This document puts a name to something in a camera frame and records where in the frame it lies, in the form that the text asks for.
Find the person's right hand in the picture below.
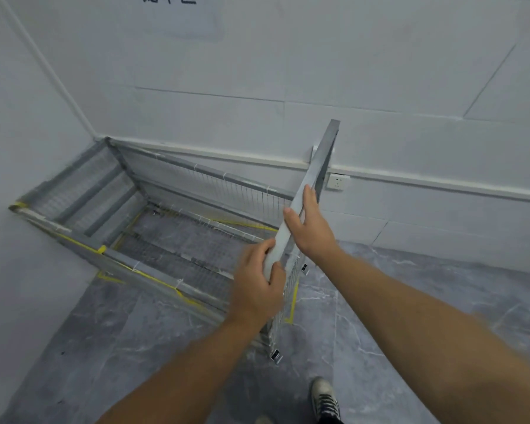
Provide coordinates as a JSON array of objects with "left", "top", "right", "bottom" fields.
[{"left": 283, "top": 184, "right": 342, "bottom": 265}]

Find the person's left hand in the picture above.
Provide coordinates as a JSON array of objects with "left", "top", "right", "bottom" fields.
[{"left": 227, "top": 237, "right": 288, "bottom": 325}]

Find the grey metal wire cage cart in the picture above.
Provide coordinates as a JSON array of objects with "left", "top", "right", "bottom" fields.
[{"left": 9, "top": 119, "right": 341, "bottom": 365}]

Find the person's right forearm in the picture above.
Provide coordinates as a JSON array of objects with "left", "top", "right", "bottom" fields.
[{"left": 311, "top": 245, "right": 530, "bottom": 424}]

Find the person's left forearm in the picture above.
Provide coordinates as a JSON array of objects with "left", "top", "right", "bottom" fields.
[{"left": 95, "top": 307, "right": 272, "bottom": 424}]

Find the person's right canvas shoe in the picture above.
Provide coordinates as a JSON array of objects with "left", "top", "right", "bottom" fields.
[{"left": 309, "top": 377, "right": 342, "bottom": 424}]

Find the white corner conduit pipe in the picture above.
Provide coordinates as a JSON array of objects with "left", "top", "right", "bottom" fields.
[{"left": 0, "top": 0, "right": 99, "bottom": 140}]

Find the white wall socket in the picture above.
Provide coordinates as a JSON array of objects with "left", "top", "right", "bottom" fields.
[{"left": 326, "top": 172, "right": 350, "bottom": 191}]

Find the white wall cable trunking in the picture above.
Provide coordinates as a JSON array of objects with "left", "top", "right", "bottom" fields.
[{"left": 95, "top": 136, "right": 530, "bottom": 203}]

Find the pale wall sign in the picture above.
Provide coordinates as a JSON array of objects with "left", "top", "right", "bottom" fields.
[{"left": 135, "top": 0, "right": 225, "bottom": 41}]

